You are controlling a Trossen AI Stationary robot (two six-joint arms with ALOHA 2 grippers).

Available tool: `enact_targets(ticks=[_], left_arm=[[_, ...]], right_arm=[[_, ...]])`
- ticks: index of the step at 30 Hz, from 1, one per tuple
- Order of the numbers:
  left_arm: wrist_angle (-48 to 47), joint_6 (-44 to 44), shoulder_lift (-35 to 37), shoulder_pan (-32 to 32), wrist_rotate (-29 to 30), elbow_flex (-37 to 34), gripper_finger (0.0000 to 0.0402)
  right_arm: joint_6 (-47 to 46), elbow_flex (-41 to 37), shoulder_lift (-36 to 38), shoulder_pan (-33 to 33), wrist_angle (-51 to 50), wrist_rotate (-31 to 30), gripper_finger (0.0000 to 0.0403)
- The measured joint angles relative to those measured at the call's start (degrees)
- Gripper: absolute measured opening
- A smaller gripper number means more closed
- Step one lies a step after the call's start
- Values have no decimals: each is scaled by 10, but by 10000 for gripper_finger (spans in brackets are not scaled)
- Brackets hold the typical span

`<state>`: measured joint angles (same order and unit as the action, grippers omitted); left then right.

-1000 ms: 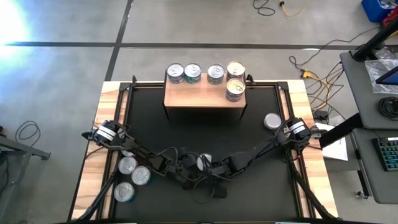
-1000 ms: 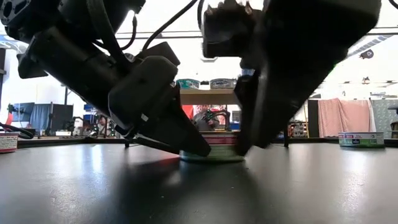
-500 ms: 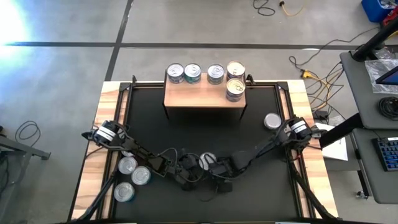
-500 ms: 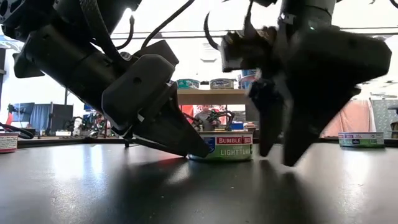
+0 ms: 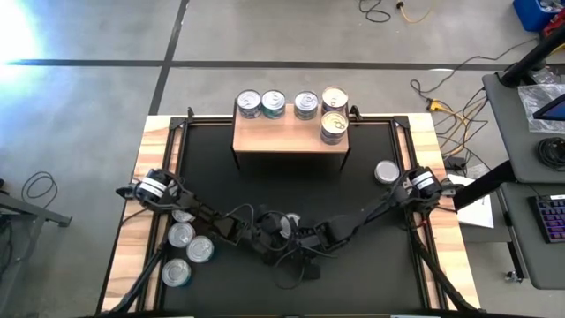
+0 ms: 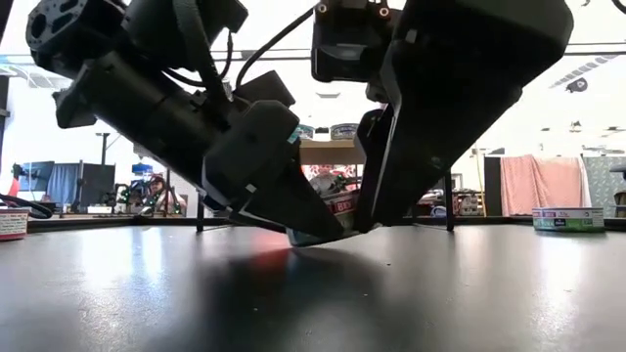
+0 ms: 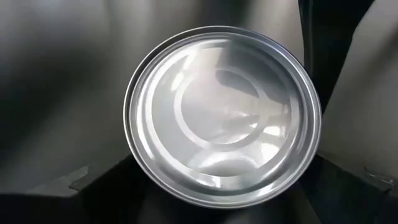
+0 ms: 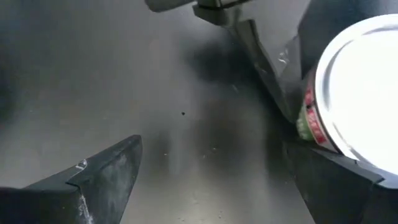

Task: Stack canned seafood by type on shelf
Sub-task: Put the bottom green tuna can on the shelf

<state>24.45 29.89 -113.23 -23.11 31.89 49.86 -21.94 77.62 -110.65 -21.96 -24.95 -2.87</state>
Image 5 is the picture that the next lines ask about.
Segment black desk leg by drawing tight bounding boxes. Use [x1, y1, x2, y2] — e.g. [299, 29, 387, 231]
[453, 158, 517, 212]

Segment black keyboard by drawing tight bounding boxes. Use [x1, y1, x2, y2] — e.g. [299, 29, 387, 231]
[528, 193, 565, 245]

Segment black monitor pole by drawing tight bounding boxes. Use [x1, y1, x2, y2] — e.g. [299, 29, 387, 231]
[498, 26, 565, 88]

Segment blue tablet screen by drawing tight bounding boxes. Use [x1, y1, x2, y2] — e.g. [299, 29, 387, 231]
[532, 93, 565, 123]

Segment black looped floor cable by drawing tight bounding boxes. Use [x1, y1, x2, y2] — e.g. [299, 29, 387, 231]
[20, 170, 59, 201]

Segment white paper sheet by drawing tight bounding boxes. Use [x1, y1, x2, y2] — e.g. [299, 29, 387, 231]
[446, 174, 495, 230]

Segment black table mat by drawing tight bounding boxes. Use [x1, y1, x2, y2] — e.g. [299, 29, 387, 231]
[169, 117, 423, 317]

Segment yellow extension cable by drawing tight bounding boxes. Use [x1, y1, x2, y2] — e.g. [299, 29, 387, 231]
[434, 99, 489, 158]

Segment wooden shelf black metal legs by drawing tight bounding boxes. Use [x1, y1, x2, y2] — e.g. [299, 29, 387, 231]
[231, 102, 353, 173]

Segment pale teal tin can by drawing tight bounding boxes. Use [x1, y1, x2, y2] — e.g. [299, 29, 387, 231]
[186, 235, 216, 264]
[374, 159, 402, 185]

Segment clear plastic sheet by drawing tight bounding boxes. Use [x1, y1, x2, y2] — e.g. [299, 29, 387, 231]
[516, 82, 565, 136]

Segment coiled black cable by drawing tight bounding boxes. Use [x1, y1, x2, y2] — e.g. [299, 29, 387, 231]
[536, 136, 565, 171]

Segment yellow floor cable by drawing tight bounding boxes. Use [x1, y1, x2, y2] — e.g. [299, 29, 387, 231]
[395, 1, 433, 25]

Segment grey desk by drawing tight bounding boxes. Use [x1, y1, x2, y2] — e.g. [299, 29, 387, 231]
[481, 64, 565, 185]
[498, 180, 565, 292]

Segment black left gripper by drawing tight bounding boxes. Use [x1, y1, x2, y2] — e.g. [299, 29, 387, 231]
[245, 210, 289, 268]

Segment silver-lidded teal tin can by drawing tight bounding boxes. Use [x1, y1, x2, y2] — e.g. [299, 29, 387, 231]
[162, 258, 192, 289]

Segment red tin can white patch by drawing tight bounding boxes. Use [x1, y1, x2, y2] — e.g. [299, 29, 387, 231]
[171, 209, 198, 223]

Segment black power adapter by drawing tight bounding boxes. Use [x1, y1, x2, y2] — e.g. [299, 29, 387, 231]
[443, 155, 469, 171]

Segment red object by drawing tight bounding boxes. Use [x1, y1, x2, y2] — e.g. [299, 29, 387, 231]
[543, 19, 565, 39]

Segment blue plastic bin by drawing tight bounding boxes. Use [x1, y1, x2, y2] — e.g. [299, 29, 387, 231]
[512, 0, 564, 33]

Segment teal can white text label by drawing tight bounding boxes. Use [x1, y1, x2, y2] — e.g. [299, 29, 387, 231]
[260, 89, 287, 120]

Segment silver can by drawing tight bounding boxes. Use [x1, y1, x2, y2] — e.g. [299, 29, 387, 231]
[237, 89, 263, 120]

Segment green label tin can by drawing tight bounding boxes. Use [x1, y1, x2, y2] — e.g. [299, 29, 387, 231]
[167, 221, 197, 249]

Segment grey metal stand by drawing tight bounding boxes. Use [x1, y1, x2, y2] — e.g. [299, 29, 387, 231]
[0, 176, 74, 318]

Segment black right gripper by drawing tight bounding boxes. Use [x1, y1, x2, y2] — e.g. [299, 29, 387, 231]
[292, 222, 333, 281]

